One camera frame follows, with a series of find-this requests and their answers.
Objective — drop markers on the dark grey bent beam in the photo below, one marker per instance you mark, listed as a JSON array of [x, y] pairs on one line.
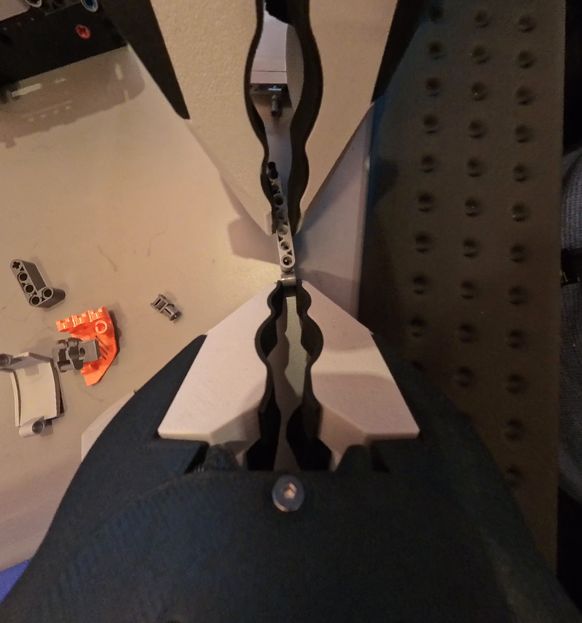
[[28, 282]]

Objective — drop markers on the dark grey connector block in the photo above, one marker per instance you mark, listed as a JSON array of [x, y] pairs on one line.
[[89, 353]]

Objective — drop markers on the orange curved panel piece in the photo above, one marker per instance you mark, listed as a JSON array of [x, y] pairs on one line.
[[103, 355]]

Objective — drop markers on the dark grey axle pin connector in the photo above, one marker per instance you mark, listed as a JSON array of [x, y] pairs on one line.
[[164, 305]]

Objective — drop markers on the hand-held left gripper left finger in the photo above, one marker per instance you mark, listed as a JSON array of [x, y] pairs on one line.
[[218, 389]]

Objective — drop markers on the light grey wing panel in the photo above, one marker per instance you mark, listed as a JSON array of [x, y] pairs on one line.
[[101, 423]]

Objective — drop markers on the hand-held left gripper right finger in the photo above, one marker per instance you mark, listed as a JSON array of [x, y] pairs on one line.
[[364, 389]]

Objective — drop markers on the long light grey holed beam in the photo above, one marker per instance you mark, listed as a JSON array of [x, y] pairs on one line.
[[287, 253]]

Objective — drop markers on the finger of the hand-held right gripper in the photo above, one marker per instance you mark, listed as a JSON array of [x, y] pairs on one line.
[[208, 73], [349, 73]]

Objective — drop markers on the light grey curved panel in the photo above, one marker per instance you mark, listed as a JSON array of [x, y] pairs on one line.
[[33, 389]]

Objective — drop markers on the small dark grey pin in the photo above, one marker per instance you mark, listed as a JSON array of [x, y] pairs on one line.
[[287, 281]]

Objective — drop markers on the grey and black toy vehicle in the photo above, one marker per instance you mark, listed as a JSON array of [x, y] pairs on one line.
[[37, 48]]

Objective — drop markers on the grey rectangular holed panel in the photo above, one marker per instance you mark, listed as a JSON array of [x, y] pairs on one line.
[[269, 53]]

